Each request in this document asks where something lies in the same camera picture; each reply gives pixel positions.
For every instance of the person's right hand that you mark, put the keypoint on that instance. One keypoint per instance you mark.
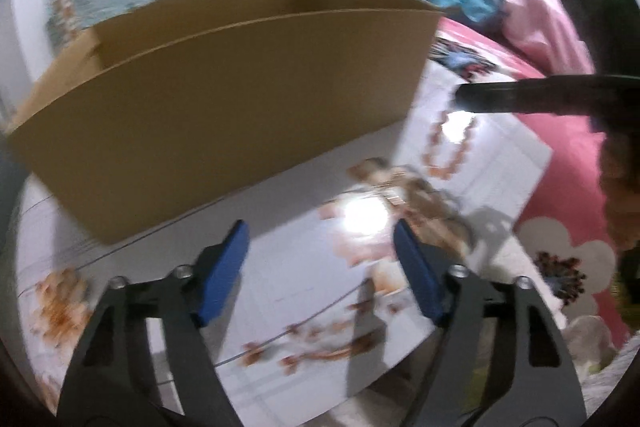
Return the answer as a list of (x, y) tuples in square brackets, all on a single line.
[(617, 197)]

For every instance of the light pink blanket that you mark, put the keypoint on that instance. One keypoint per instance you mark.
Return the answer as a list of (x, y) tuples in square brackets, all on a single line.
[(540, 32)]

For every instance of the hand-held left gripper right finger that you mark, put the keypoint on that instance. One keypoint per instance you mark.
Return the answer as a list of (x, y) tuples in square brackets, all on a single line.
[(420, 277)]

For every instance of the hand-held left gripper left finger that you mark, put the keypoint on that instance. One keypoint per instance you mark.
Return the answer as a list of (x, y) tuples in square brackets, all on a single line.
[(225, 267)]

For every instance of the white fluffy rug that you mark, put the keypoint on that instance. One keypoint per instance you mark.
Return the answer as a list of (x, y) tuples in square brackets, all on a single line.
[(595, 342)]

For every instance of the brown cardboard box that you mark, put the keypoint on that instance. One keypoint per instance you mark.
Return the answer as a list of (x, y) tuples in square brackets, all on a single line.
[(225, 107)]

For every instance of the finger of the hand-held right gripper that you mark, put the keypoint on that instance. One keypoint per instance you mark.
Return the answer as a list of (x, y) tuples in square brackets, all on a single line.
[(525, 97)]

